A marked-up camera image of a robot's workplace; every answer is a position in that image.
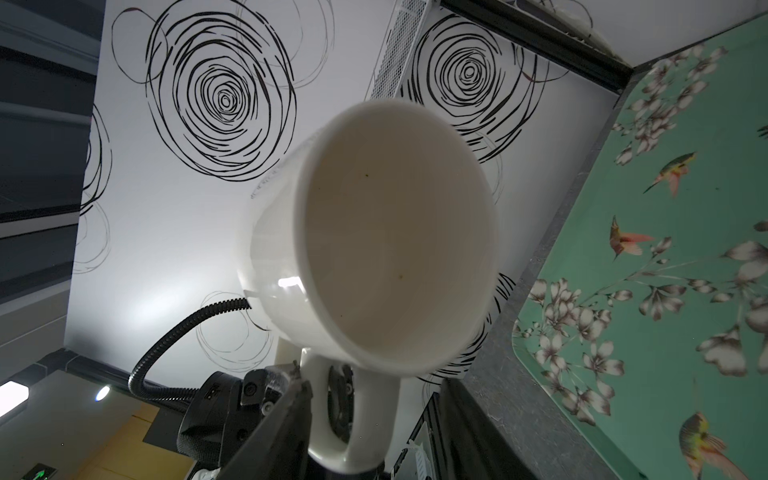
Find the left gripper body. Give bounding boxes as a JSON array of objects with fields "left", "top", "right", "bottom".
[{"left": 177, "top": 364, "right": 330, "bottom": 474}]

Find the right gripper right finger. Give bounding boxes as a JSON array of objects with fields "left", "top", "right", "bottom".
[{"left": 438, "top": 379, "right": 516, "bottom": 479}]

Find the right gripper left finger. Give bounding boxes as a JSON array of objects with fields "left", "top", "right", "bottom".
[{"left": 216, "top": 380, "right": 312, "bottom": 480}]

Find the white ribbed mug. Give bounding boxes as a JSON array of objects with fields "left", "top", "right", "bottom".
[{"left": 235, "top": 99, "right": 500, "bottom": 474}]

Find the green floral tray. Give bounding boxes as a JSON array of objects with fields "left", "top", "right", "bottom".
[{"left": 512, "top": 16, "right": 767, "bottom": 479}]

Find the white wire shelf basket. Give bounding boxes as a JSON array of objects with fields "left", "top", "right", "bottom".
[{"left": 365, "top": 0, "right": 434, "bottom": 100}]

